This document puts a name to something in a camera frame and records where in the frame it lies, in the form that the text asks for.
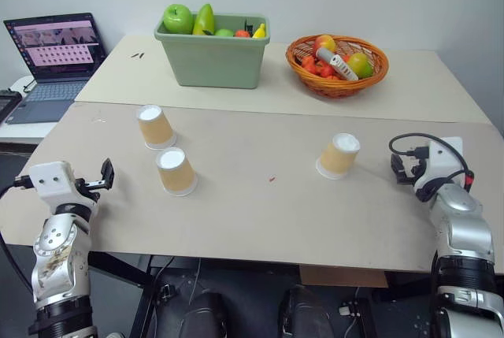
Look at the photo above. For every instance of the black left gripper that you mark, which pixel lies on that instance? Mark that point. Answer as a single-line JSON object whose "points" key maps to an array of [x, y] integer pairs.
{"points": [[86, 190]]}

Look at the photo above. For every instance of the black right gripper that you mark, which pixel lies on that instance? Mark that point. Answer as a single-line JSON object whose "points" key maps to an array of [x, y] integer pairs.
{"points": [[416, 168]]}

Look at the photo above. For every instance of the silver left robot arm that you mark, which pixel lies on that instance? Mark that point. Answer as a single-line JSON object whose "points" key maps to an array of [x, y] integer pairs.
{"points": [[59, 259]]}

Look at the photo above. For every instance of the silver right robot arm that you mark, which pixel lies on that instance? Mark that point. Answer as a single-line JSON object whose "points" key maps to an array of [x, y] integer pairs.
{"points": [[464, 231]]}

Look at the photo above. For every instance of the brown paper cup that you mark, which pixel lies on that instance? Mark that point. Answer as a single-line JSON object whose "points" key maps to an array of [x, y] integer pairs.
{"points": [[338, 158], [175, 174], [155, 129]]}

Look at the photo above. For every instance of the orange wicker basket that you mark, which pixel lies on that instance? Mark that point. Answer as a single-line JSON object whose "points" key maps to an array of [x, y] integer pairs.
{"points": [[338, 84]]}

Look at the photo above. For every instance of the green red toy mango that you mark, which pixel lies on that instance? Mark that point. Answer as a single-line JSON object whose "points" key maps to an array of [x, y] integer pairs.
{"points": [[360, 64]]}

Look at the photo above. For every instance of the small dark clips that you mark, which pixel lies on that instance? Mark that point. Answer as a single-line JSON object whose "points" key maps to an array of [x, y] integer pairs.
{"points": [[138, 55]]}

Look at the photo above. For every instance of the black device with screen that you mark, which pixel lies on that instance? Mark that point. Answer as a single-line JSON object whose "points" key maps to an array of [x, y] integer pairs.
{"points": [[8, 103]]}

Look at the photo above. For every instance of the grey open laptop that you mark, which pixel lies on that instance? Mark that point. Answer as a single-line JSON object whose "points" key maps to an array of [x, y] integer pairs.
{"points": [[55, 62]]}

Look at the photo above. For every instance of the white grey slotted tool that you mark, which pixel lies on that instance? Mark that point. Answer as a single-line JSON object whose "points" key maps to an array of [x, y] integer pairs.
{"points": [[338, 64]]}

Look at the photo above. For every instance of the small red scrap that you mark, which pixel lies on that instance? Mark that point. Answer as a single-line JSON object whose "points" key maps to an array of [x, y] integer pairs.
{"points": [[272, 179]]}

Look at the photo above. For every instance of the red toy peppers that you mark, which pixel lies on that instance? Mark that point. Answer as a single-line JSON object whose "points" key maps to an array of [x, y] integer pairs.
{"points": [[317, 66]]}

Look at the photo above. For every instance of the red yellow toy peach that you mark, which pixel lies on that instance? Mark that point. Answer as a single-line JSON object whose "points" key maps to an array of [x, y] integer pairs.
{"points": [[325, 43]]}

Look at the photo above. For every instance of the green plastic bin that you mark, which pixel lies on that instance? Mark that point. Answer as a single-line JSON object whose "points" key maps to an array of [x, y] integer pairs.
{"points": [[214, 60]]}

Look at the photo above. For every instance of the green toy apple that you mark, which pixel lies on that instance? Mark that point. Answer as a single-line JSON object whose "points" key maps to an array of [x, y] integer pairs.
{"points": [[178, 19]]}

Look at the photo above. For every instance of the dark rounded shape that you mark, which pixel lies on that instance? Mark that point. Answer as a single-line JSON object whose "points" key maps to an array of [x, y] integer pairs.
{"points": [[305, 312], [204, 316]]}

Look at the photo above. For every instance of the green yellow toy mango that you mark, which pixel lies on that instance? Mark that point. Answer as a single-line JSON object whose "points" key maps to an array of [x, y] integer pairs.
{"points": [[204, 21]]}

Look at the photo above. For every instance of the green toy lime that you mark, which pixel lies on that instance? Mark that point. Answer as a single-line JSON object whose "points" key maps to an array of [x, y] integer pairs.
{"points": [[224, 33]]}

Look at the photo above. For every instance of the orange toy fruit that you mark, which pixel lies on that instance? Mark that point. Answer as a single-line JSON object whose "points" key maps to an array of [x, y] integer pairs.
{"points": [[242, 33]]}

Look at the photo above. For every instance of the yellow toy banana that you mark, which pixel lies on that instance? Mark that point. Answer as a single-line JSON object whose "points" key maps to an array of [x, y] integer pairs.
{"points": [[260, 31]]}

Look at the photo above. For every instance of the black item in bin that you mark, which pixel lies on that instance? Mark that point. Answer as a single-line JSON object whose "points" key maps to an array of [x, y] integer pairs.
{"points": [[248, 24]]}

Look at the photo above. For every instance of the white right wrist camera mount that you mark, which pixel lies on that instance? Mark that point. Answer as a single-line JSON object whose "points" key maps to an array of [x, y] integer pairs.
{"points": [[443, 157]]}

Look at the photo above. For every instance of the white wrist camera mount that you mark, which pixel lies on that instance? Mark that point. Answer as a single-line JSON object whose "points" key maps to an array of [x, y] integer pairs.
{"points": [[49, 182], [443, 157]]}

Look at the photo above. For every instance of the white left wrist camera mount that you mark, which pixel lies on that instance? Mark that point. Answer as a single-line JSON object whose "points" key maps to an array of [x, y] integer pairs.
{"points": [[49, 182]]}

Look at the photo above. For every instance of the black table frame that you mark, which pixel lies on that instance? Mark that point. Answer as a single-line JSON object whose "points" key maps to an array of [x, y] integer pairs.
{"points": [[134, 275]]}

